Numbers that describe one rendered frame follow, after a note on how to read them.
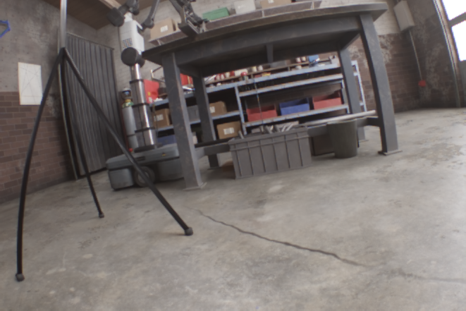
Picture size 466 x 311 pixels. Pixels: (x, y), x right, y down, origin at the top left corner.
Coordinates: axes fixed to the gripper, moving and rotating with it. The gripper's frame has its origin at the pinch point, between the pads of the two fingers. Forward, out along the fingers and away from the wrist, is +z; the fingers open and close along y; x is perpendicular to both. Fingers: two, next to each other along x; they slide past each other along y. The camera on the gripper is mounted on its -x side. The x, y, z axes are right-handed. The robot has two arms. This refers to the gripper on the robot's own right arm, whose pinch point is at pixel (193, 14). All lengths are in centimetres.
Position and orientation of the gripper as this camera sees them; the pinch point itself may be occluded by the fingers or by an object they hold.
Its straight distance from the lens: 193.7
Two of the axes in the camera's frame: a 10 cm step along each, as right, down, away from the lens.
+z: 6.6, 7.5, 0.5
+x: -7.5, 6.6, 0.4
